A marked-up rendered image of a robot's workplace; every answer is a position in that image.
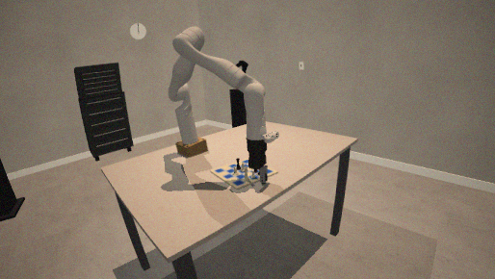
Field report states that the blue and cream chessboard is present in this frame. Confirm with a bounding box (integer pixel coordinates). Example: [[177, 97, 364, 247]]
[[210, 158, 278, 190]]

